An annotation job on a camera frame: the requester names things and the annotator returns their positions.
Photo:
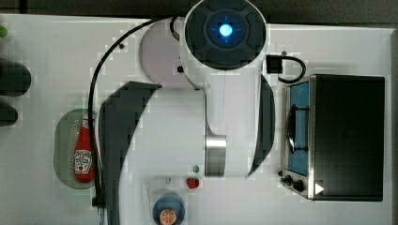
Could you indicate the orange slice toy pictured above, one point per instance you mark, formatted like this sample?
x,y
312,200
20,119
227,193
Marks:
x,y
168,217

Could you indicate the dark object left upper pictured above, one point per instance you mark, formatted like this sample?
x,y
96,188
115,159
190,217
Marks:
x,y
15,78

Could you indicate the lilac round plate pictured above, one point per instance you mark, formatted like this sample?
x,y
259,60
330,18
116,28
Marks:
x,y
160,57

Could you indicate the green oval strainer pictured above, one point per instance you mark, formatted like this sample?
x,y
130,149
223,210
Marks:
x,y
65,138

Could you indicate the red felt ketchup bottle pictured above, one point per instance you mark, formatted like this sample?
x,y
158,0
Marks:
x,y
83,155

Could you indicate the red felt strawberry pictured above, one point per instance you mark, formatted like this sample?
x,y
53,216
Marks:
x,y
193,182

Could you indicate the black plug with cable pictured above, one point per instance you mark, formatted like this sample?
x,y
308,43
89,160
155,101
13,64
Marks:
x,y
275,66

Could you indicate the dark object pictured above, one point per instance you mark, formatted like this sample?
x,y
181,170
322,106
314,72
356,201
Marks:
x,y
15,78
8,115

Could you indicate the blue bowl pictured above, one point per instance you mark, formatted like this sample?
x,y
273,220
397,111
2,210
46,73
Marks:
x,y
169,202

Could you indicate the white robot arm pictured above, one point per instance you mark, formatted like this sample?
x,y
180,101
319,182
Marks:
x,y
168,150

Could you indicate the green object at edge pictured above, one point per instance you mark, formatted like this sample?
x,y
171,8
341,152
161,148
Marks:
x,y
3,32

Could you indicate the dark object left lower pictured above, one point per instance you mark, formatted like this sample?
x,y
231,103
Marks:
x,y
8,115

